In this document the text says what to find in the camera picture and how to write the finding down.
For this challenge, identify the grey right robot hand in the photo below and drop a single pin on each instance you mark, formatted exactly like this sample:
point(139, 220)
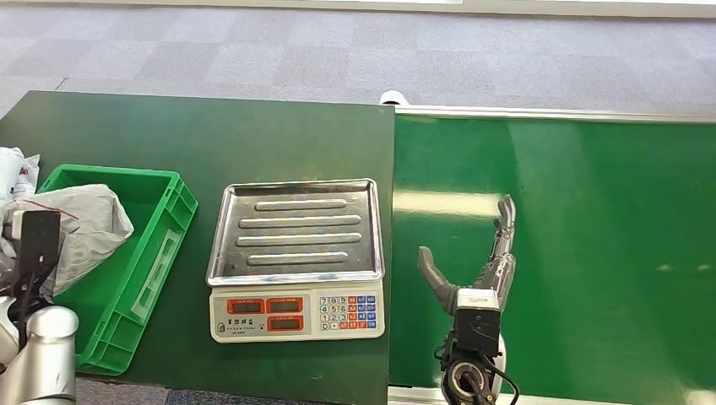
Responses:
point(495, 274)

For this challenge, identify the grey plastic mailer package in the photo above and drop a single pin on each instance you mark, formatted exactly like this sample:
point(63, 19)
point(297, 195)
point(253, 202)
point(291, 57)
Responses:
point(89, 229)

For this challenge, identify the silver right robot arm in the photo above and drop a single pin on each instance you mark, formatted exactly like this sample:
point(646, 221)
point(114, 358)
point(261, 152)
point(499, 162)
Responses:
point(470, 380)

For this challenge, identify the green conveyor belt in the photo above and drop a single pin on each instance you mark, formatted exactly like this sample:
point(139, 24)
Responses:
point(615, 251)

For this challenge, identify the white conveyor roller end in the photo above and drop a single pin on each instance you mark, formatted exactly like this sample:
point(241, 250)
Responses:
point(394, 98)

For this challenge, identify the white electronic weighing scale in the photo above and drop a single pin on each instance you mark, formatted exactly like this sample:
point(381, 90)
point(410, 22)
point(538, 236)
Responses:
point(335, 316)

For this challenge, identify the stainless steel scale tray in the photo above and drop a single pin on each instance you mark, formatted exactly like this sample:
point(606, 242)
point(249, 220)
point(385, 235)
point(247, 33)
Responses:
point(302, 232)

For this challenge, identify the green plastic crate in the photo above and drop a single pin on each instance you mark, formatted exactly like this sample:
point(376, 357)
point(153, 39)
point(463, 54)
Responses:
point(112, 290)

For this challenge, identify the white printed mailer bag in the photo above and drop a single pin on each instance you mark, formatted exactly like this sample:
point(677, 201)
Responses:
point(29, 176)

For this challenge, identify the white plastic mailer bag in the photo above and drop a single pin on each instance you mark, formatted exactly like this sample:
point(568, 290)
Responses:
point(8, 167)

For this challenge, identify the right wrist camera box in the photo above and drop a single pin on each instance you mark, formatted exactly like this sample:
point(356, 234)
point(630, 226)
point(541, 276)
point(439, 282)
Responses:
point(477, 321)

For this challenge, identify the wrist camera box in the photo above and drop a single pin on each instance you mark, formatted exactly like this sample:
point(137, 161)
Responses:
point(38, 240)
point(477, 321)

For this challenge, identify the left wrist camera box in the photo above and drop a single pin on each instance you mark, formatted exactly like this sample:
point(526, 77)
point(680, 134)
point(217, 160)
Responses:
point(38, 240)

